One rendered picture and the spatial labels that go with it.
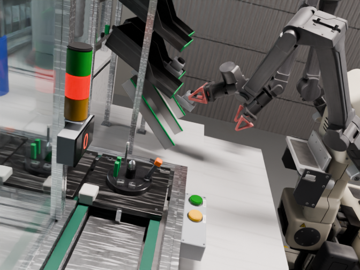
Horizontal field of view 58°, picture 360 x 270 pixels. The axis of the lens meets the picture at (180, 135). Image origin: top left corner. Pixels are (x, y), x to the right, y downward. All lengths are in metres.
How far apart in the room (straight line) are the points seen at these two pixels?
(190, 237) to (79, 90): 0.49
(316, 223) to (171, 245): 0.73
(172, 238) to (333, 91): 0.59
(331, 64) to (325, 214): 0.69
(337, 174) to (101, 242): 0.89
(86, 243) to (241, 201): 0.61
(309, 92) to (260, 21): 2.31
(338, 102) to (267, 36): 2.77
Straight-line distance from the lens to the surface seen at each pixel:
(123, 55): 1.11
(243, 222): 1.19
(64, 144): 0.71
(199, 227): 0.95
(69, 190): 0.98
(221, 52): 3.72
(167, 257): 0.86
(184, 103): 1.29
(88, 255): 0.89
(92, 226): 0.96
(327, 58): 0.91
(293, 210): 1.46
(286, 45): 0.90
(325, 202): 1.41
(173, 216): 0.96
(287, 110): 4.02
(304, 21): 0.89
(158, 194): 1.01
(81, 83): 0.68
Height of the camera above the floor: 1.60
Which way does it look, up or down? 28 degrees down
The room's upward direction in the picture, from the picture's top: 14 degrees clockwise
